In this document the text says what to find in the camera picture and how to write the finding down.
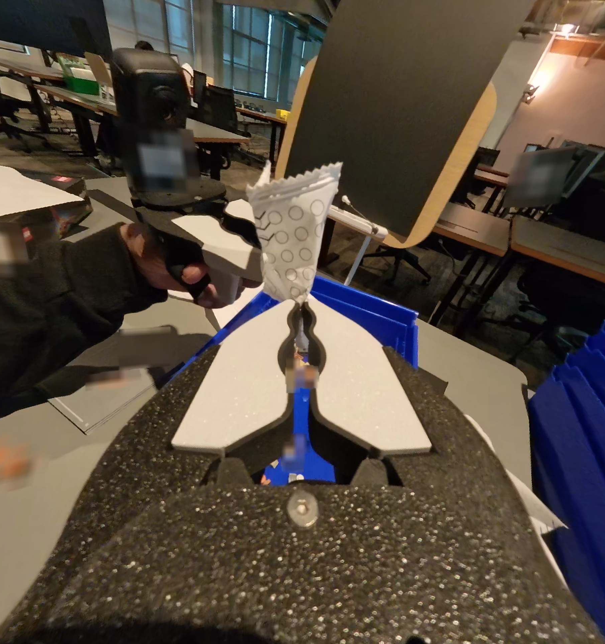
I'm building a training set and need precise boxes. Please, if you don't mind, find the grey desk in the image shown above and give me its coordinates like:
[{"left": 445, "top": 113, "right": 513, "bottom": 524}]
[{"left": 0, "top": 176, "right": 534, "bottom": 640}]

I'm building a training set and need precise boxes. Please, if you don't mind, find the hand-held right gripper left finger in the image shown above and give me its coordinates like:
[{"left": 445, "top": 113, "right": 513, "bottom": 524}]
[{"left": 171, "top": 302, "right": 296, "bottom": 452}]

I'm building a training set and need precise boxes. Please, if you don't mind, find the wooden side desk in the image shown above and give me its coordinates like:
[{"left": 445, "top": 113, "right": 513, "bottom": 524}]
[{"left": 430, "top": 199, "right": 605, "bottom": 293}]

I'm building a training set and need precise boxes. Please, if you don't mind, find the person's left hand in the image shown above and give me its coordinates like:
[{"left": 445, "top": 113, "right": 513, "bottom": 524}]
[{"left": 121, "top": 221, "right": 229, "bottom": 310}]

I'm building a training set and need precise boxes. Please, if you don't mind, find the person's left forearm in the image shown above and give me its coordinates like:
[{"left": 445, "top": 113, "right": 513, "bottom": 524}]
[{"left": 0, "top": 224, "right": 170, "bottom": 424}]

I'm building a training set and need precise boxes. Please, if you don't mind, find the long wooden work table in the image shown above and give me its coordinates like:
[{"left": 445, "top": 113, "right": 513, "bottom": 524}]
[{"left": 0, "top": 54, "right": 251, "bottom": 178}]

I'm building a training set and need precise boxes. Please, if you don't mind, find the green box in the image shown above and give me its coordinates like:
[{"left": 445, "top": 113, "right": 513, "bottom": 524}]
[{"left": 57, "top": 52, "right": 103, "bottom": 97}]

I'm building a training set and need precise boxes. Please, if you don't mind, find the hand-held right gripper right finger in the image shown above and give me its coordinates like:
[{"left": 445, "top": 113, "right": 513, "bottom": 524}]
[{"left": 305, "top": 297, "right": 435, "bottom": 457}]

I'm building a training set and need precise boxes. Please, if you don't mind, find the yellow rimmed panel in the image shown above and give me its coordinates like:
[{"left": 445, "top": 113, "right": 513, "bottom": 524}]
[{"left": 274, "top": 0, "right": 535, "bottom": 251}]

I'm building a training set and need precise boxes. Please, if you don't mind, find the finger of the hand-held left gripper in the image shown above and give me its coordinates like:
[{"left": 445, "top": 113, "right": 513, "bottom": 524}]
[
  {"left": 225, "top": 198, "right": 257, "bottom": 224},
  {"left": 171, "top": 214, "right": 264, "bottom": 306}
]

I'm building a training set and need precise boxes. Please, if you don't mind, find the grey instruction booklet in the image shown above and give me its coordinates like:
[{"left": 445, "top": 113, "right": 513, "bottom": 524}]
[{"left": 47, "top": 324, "right": 175, "bottom": 437}]

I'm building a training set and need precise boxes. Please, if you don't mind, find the white stand shelf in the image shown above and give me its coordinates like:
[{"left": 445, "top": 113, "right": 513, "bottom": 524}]
[{"left": 326, "top": 203, "right": 389, "bottom": 238}]

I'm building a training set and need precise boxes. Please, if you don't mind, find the cardboard box with white flap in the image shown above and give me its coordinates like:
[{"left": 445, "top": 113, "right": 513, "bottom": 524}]
[{"left": 0, "top": 165, "right": 94, "bottom": 243}]

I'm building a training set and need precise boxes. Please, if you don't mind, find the grey metal bar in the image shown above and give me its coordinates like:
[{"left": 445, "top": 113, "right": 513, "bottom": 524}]
[{"left": 343, "top": 233, "right": 377, "bottom": 288}]

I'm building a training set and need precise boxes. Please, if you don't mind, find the black computer monitor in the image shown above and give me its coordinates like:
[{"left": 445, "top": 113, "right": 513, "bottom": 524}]
[
  {"left": 0, "top": 0, "right": 113, "bottom": 52},
  {"left": 559, "top": 140, "right": 605, "bottom": 203}
]

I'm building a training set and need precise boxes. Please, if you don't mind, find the blue plastic bin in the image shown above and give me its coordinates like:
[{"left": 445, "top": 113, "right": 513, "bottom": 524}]
[{"left": 159, "top": 274, "right": 420, "bottom": 487}]

